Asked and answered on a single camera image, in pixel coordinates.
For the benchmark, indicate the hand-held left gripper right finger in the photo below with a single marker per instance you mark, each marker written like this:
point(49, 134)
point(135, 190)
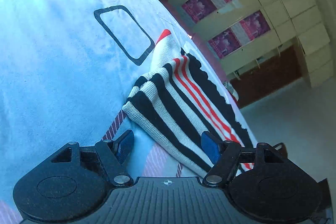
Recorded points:
point(210, 148)

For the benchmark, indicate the striped folded cloth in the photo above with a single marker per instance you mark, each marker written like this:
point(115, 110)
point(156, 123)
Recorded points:
point(231, 88)

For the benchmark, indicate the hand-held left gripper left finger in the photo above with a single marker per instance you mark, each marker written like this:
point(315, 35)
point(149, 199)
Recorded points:
point(125, 145)

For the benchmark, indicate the blue patterned bedsheet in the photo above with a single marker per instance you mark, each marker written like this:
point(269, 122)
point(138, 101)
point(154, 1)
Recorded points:
point(65, 56)

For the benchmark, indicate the cream corner shelf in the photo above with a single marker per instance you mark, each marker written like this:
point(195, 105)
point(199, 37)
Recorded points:
point(253, 62)

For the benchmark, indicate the brown wooden door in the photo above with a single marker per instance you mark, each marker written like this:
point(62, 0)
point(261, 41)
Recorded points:
point(267, 77)

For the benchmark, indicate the striped knit sweater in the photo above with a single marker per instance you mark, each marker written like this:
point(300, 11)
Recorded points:
point(173, 108)

